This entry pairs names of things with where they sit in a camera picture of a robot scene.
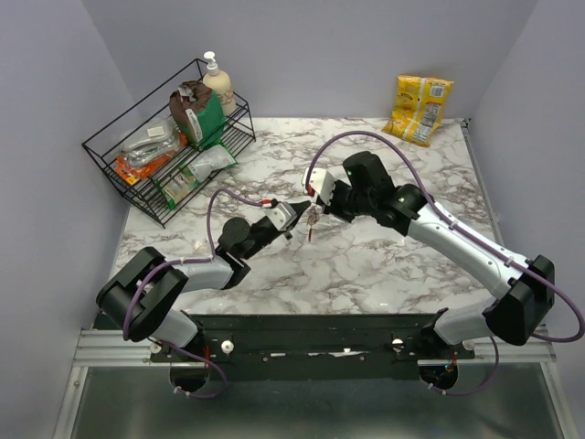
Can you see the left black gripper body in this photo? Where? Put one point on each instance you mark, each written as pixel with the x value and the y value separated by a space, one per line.
pixel 266 236

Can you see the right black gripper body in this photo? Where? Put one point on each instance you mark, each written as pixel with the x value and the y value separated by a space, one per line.
pixel 343 203

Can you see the metal red key organizer plate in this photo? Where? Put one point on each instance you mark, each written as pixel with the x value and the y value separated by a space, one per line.
pixel 313 216

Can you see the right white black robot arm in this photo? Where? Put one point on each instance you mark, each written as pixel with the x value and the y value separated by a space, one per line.
pixel 518 302

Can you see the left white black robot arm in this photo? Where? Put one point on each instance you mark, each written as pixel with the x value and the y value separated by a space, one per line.
pixel 139 299

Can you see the green white snack packet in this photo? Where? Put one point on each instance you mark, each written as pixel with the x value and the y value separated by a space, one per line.
pixel 196 172

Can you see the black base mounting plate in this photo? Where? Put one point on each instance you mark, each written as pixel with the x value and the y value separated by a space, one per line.
pixel 332 347

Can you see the yellow chips bag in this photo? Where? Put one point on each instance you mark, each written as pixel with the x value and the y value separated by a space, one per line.
pixel 418 108

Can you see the brown green bag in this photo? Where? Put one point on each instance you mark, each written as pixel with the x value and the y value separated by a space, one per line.
pixel 201 110

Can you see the clear plastic packet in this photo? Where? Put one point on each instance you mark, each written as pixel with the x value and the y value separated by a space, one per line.
pixel 155 139

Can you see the cream pump lotion bottle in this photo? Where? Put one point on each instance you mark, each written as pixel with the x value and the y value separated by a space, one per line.
pixel 219 82

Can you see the orange snack packet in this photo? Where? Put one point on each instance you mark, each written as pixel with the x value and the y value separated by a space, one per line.
pixel 133 174

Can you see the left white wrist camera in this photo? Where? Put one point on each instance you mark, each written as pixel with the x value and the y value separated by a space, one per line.
pixel 280 216

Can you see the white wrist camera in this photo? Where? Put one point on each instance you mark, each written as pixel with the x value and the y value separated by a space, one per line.
pixel 280 216
pixel 319 184

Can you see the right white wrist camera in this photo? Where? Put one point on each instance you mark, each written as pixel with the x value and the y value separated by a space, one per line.
pixel 319 184

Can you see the black wire rack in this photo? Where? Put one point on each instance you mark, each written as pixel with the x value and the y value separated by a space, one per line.
pixel 105 145

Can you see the aluminium rail frame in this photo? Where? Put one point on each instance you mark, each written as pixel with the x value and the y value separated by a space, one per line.
pixel 121 389

